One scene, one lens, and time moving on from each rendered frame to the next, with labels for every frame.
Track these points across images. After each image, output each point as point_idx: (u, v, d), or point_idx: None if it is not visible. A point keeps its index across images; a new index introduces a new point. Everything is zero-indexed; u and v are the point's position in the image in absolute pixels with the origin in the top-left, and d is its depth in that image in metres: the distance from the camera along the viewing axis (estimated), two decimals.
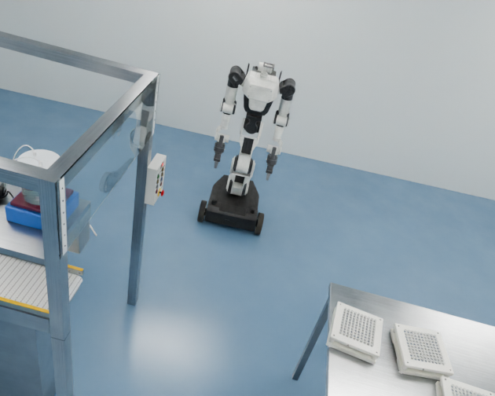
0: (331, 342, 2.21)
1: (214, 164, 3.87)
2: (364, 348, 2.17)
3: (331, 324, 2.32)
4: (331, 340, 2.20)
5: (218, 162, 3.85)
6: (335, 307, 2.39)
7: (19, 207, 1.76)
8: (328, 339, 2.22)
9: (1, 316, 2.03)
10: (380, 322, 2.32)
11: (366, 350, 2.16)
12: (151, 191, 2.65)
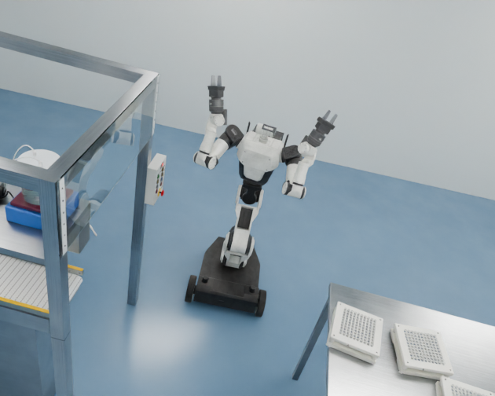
0: (331, 342, 2.21)
1: (221, 81, 2.70)
2: (364, 348, 2.17)
3: (331, 324, 2.32)
4: (331, 340, 2.20)
5: (218, 86, 2.68)
6: (335, 307, 2.39)
7: (19, 207, 1.76)
8: (328, 339, 2.22)
9: (1, 316, 2.03)
10: (380, 322, 2.32)
11: (366, 350, 2.16)
12: (151, 191, 2.65)
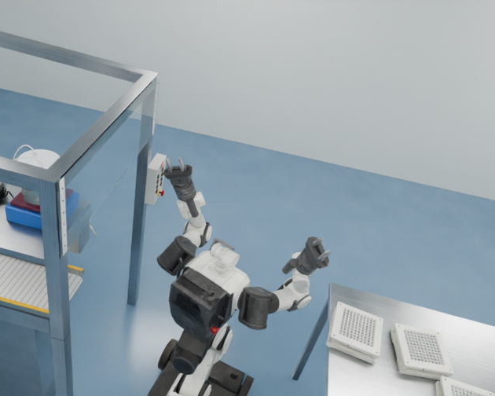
0: (331, 342, 2.21)
1: (315, 243, 1.69)
2: (364, 348, 2.17)
3: (331, 324, 2.32)
4: (331, 340, 2.20)
5: (318, 243, 1.73)
6: (335, 307, 2.39)
7: (19, 207, 1.76)
8: (328, 339, 2.22)
9: (1, 316, 2.03)
10: (380, 322, 2.32)
11: (366, 350, 2.16)
12: (151, 191, 2.65)
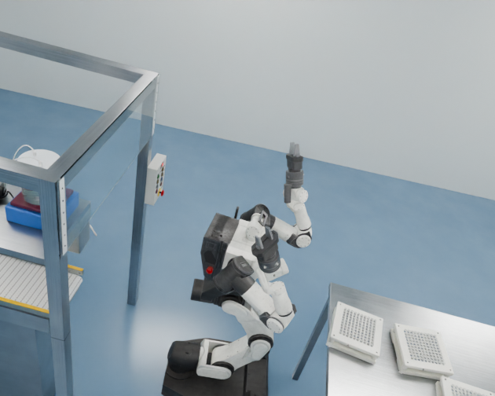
0: (331, 342, 2.21)
1: (265, 230, 1.69)
2: (364, 348, 2.17)
3: (331, 324, 2.32)
4: (331, 340, 2.20)
5: (273, 238, 1.69)
6: (335, 307, 2.39)
7: (19, 207, 1.76)
8: (328, 339, 2.22)
9: (1, 316, 2.03)
10: (380, 322, 2.32)
11: (366, 350, 2.16)
12: (151, 191, 2.65)
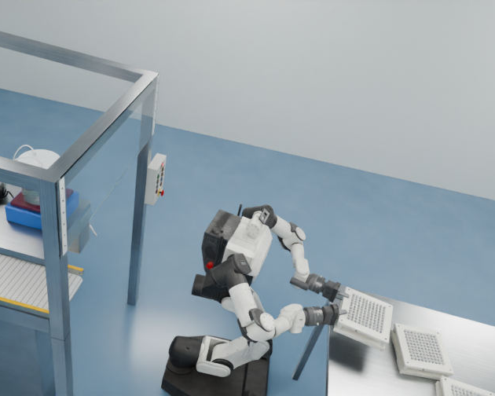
0: (339, 328, 2.14)
1: None
2: (373, 334, 2.10)
3: (339, 309, 2.25)
4: (339, 325, 2.13)
5: (334, 319, 2.16)
6: None
7: (19, 207, 1.76)
8: (336, 324, 2.15)
9: (1, 316, 2.03)
10: (390, 309, 2.25)
11: (375, 336, 2.09)
12: (151, 191, 2.65)
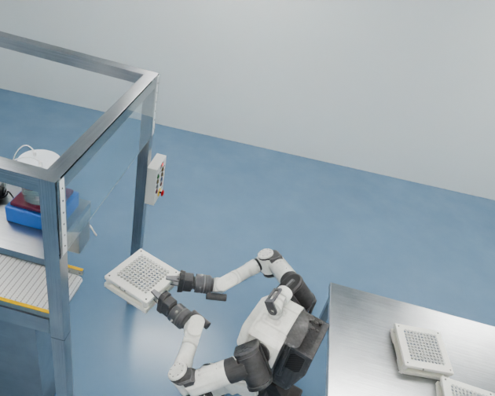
0: None
1: (171, 284, 2.12)
2: (151, 256, 2.20)
3: None
4: None
5: (177, 281, 2.15)
6: (148, 306, 2.01)
7: (19, 207, 1.76)
8: None
9: (1, 316, 2.03)
10: (111, 273, 2.07)
11: (150, 254, 2.21)
12: (151, 191, 2.65)
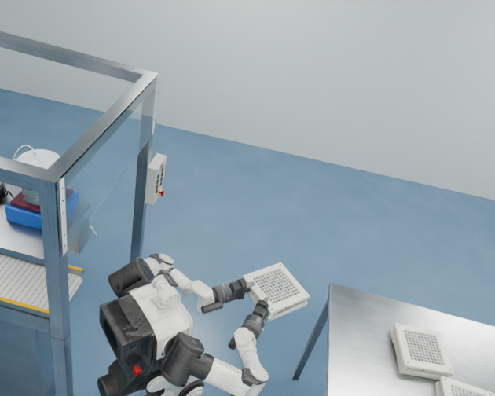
0: (271, 317, 2.11)
1: None
2: (297, 298, 2.18)
3: (252, 300, 2.19)
4: (271, 315, 2.10)
5: None
6: None
7: (19, 207, 1.76)
8: (267, 315, 2.11)
9: (1, 316, 2.03)
10: (283, 267, 2.33)
11: (300, 299, 2.18)
12: (151, 191, 2.65)
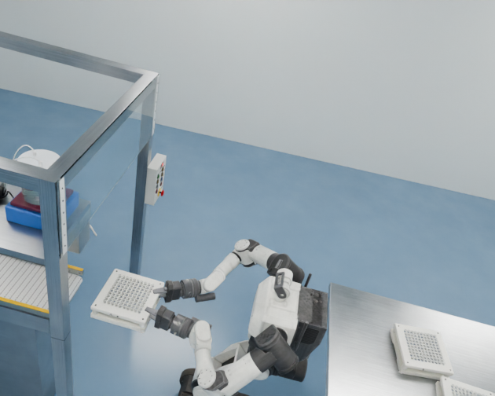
0: None
1: (159, 296, 2.08)
2: (129, 273, 2.12)
3: None
4: None
5: None
6: (145, 324, 1.96)
7: (19, 207, 1.76)
8: None
9: (1, 316, 2.03)
10: (97, 302, 1.97)
11: (127, 272, 2.13)
12: (151, 191, 2.65)
